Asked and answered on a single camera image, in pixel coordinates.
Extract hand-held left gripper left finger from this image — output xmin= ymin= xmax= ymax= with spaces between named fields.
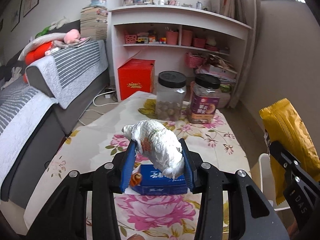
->
xmin=27 ymin=139 xmax=140 ymax=240

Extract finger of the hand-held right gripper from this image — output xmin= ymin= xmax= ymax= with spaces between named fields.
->
xmin=269 ymin=140 xmax=320 ymax=233

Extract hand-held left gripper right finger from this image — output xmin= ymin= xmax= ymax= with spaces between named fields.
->
xmin=179 ymin=139 xmax=290 ymax=240

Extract white trash bin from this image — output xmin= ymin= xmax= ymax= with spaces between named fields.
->
xmin=259 ymin=153 xmax=292 ymax=212

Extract white printed tissue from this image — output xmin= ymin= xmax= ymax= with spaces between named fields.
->
xmin=122 ymin=120 xmax=186 ymax=180

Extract yellow snack packet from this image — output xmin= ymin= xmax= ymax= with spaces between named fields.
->
xmin=259 ymin=98 xmax=320 ymax=205

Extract small orange wrapper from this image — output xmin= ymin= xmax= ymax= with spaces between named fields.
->
xmin=130 ymin=172 xmax=143 ymax=187

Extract blue cardboard box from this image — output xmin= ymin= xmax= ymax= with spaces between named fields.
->
xmin=130 ymin=164 xmax=188 ymax=196

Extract floral tablecloth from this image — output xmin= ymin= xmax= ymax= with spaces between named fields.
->
xmin=24 ymin=91 xmax=253 ymax=240

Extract nut jar with purple label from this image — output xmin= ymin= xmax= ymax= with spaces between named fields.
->
xmin=189 ymin=74 xmax=221 ymax=125

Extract clear jar with black lid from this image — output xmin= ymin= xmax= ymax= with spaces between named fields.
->
xmin=155 ymin=71 xmax=187 ymax=121

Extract white power strip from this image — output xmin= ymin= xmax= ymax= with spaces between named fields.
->
xmin=104 ymin=87 xmax=117 ymax=99

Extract white bag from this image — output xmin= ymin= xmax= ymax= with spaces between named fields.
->
xmin=220 ymin=85 xmax=232 ymax=108

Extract red cardboard box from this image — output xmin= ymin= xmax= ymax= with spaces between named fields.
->
xmin=117 ymin=58 xmax=155 ymax=102

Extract grey sofa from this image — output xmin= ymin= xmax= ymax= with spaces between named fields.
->
xmin=0 ymin=20 xmax=110 ymax=209

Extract pile of papers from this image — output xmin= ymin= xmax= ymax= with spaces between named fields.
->
xmin=195 ymin=52 xmax=238 ymax=85

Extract pink hanging basket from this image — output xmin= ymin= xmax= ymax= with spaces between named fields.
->
xmin=184 ymin=52 xmax=207 ymax=68

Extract striped armrest cover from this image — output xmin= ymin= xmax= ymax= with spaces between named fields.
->
xmin=26 ymin=40 xmax=108 ymax=110

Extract striped seat cover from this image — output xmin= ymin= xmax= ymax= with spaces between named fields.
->
xmin=0 ymin=84 xmax=58 ymax=188

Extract beige curtain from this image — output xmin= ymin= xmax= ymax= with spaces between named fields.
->
xmin=231 ymin=0 xmax=259 ymax=108

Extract pink storage box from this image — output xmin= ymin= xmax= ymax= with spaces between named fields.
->
xmin=192 ymin=37 xmax=207 ymax=48

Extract cream shelf plush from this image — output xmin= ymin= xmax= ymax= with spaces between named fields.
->
xmin=205 ymin=35 xmax=217 ymax=50

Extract pink cup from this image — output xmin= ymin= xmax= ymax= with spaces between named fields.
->
xmin=166 ymin=30 xmax=178 ymax=45
xmin=181 ymin=29 xmax=193 ymax=47

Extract loose magazines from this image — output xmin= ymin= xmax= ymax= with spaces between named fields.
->
xmin=45 ymin=36 xmax=93 ymax=55

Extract pink plush toy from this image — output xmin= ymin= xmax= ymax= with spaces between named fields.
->
xmin=63 ymin=29 xmax=82 ymax=44

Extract orange cushion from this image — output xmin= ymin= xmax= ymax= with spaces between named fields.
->
xmin=24 ymin=42 xmax=54 ymax=64

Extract white cloth on sofa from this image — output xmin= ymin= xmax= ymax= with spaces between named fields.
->
xmin=1 ymin=66 xmax=22 ymax=89

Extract tall pile of magazines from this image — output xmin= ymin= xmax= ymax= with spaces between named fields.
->
xmin=80 ymin=7 xmax=108 ymax=40

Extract white pillow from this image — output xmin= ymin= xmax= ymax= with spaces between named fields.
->
xmin=18 ymin=33 xmax=73 ymax=60

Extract white bookshelf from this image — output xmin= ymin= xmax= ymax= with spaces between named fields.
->
xmin=107 ymin=0 xmax=254 ymax=108

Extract green plush toy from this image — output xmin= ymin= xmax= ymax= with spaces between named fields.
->
xmin=35 ymin=26 xmax=50 ymax=38

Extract white plush toy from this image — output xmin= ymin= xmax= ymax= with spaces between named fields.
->
xmin=49 ymin=16 xmax=70 ymax=29

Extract leaning books and cards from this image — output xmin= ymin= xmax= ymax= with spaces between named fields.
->
xmin=210 ymin=0 xmax=240 ymax=20

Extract blue tissue box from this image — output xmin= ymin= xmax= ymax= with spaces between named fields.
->
xmin=87 ymin=0 xmax=107 ymax=8

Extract narrow framed picture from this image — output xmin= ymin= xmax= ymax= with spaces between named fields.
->
xmin=10 ymin=0 xmax=24 ymax=32

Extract white cable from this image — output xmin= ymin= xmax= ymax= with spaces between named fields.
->
xmin=93 ymin=91 xmax=118 ymax=106

